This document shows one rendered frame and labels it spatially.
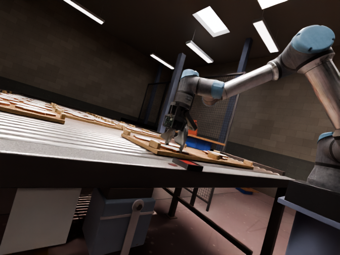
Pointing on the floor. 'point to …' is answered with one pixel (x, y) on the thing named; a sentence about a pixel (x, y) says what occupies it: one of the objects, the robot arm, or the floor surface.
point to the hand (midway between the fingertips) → (173, 148)
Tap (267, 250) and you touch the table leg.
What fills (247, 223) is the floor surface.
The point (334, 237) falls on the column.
